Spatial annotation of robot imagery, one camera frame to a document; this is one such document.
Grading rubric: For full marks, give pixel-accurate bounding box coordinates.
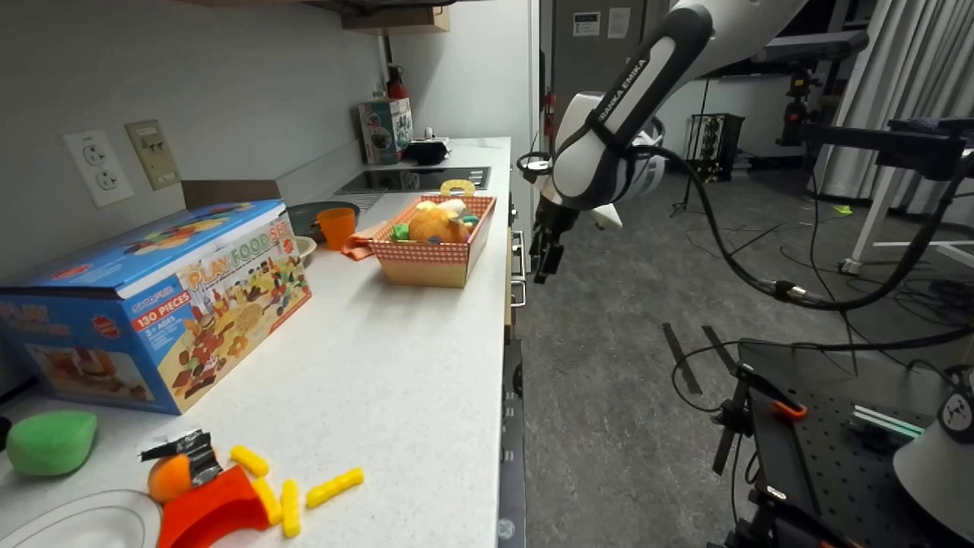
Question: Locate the green plush toy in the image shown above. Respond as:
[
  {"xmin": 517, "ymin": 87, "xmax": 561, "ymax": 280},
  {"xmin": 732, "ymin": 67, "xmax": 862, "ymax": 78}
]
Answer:
[{"xmin": 6, "ymin": 412, "xmax": 96, "ymax": 478}]

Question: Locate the orange cup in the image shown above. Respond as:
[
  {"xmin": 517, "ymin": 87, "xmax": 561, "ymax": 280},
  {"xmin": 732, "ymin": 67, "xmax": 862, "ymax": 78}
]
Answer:
[{"xmin": 317, "ymin": 208, "xmax": 358, "ymax": 249}]

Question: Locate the white wall outlet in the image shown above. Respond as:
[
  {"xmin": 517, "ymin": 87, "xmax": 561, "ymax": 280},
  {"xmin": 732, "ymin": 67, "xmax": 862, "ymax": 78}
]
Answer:
[{"xmin": 62, "ymin": 127, "xmax": 134, "ymax": 208}]

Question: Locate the black frying pan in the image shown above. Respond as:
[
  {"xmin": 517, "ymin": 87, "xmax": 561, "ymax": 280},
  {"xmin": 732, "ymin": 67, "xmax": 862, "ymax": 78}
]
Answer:
[{"xmin": 284, "ymin": 198, "xmax": 364, "ymax": 243}]

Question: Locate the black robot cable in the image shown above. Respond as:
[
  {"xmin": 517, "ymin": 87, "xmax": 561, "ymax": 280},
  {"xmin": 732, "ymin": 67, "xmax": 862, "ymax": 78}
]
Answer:
[{"xmin": 633, "ymin": 139, "xmax": 974, "ymax": 352}]

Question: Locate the red checkered basket box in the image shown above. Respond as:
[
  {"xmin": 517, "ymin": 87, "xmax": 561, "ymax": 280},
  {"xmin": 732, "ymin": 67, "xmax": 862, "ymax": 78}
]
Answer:
[{"xmin": 369, "ymin": 194, "xmax": 495, "ymax": 286}]

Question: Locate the orange pineapple plushie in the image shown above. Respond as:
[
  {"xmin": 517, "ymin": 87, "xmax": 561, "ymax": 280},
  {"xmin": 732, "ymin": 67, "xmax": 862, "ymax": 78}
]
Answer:
[{"xmin": 407, "ymin": 202, "xmax": 469, "ymax": 243}]

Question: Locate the blue toy food box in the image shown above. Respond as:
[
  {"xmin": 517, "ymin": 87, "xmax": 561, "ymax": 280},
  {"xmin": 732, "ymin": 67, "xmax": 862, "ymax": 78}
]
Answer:
[{"xmin": 0, "ymin": 198, "xmax": 311, "ymax": 413}]

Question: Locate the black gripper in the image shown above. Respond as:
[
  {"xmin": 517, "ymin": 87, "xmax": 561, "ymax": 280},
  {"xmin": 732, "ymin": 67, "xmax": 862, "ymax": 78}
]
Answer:
[{"xmin": 529, "ymin": 198, "xmax": 579, "ymax": 282}]

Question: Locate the red toy fries holder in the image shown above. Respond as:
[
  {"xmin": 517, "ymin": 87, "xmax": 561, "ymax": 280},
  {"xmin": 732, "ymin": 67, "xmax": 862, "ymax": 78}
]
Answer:
[{"xmin": 145, "ymin": 442, "xmax": 369, "ymax": 548}]

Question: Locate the white plate with yellow food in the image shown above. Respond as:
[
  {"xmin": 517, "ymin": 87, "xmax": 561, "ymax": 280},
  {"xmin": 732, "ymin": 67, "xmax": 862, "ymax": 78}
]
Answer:
[{"xmin": 0, "ymin": 490, "xmax": 162, "ymax": 548}]

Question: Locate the black induction cooktop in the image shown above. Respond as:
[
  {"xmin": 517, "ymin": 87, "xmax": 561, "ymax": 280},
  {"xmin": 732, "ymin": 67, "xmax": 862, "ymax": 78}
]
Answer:
[{"xmin": 341, "ymin": 168, "xmax": 489, "ymax": 194}]

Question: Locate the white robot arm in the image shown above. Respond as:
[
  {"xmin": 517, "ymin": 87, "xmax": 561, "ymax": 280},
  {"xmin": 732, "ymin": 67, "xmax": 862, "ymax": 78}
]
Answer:
[{"xmin": 517, "ymin": 0, "xmax": 805, "ymax": 280}]

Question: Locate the wooden drawer with white interior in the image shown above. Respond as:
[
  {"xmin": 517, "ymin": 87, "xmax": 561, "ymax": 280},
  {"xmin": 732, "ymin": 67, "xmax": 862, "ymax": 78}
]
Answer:
[{"xmin": 505, "ymin": 192, "xmax": 517, "ymax": 338}]

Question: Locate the silver drawer handle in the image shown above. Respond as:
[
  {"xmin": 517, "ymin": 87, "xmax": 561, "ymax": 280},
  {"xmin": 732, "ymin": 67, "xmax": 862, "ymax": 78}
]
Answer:
[{"xmin": 510, "ymin": 230, "xmax": 529, "ymax": 312}]

